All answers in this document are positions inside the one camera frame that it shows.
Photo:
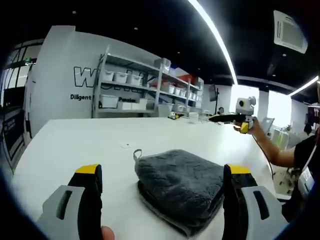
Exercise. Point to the black wall monitor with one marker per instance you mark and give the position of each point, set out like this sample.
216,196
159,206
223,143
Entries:
213,92

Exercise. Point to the person's left hand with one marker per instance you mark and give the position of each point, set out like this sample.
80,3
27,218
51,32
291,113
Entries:
107,233

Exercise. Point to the short ceiling light strip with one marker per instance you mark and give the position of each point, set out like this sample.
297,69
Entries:
305,86

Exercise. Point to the long ceiling light strip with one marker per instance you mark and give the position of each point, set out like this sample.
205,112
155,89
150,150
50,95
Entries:
217,40

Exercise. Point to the grey towel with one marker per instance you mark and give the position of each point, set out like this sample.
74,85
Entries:
180,182

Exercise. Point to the white chair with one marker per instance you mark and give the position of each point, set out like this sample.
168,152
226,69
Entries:
267,126

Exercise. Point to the white ceiling air conditioner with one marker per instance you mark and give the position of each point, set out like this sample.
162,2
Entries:
290,31

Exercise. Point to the person at table edge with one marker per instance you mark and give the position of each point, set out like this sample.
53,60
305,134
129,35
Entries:
307,150

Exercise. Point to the white worn chest device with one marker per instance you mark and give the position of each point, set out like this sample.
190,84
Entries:
305,181

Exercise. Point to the row of white storage bins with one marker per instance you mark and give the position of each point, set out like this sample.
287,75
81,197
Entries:
125,77

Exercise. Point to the grey metal shelving unit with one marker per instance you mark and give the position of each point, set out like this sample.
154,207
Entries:
150,82

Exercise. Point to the small yellow white object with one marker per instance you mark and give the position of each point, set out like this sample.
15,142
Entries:
172,115

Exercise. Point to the person's right hand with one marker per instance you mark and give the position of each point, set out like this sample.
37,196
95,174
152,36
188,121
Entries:
256,126

